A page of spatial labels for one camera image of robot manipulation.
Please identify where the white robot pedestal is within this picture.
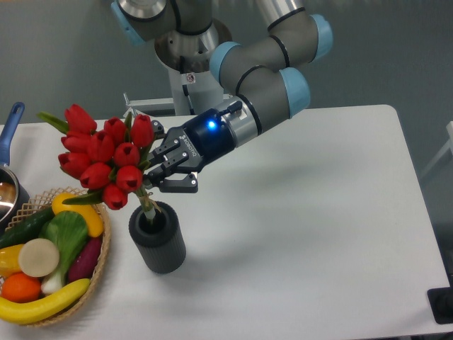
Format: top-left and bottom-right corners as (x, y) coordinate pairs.
(122, 19), (241, 120)

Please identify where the orange fruit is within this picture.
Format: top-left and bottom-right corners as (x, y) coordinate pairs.
(1, 273), (41, 303)

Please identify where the dark grey ribbed vase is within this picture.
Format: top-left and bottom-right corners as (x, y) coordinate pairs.
(129, 201), (186, 274)

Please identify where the yellow squash in basket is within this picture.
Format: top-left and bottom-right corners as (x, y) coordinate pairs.
(51, 192), (104, 237)

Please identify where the blue handled saucepan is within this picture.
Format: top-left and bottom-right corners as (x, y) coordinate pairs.
(1, 102), (29, 233)

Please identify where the red tulip bouquet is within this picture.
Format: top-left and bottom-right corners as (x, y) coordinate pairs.
(38, 104), (159, 227)

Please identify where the green bok choy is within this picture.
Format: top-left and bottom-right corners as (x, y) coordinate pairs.
(40, 211), (88, 295)

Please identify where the woven wicker basket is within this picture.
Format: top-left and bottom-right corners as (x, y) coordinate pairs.
(1, 187), (111, 327)

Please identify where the black device at edge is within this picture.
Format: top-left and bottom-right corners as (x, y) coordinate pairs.
(427, 287), (452, 324)

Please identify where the beige round disc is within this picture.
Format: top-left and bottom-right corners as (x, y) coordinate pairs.
(18, 238), (59, 278)

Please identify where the purple sweet potato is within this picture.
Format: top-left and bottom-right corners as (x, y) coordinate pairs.
(67, 237), (102, 283)

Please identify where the green cucumber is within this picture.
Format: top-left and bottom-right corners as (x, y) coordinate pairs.
(1, 207), (55, 249)

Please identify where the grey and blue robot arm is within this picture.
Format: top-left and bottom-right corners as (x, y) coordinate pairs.
(111, 1), (333, 193)

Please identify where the yellow banana front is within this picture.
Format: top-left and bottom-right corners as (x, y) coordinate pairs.
(1, 278), (91, 325)

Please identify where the white frame at right edge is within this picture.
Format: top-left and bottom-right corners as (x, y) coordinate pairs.
(420, 121), (452, 182)

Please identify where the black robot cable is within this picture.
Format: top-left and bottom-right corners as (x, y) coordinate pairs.
(178, 55), (196, 115)

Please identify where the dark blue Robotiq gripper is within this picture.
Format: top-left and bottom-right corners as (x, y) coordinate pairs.
(143, 109), (236, 193)

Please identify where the yellow pepper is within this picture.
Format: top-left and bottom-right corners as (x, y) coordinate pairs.
(0, 244), (24, 278)

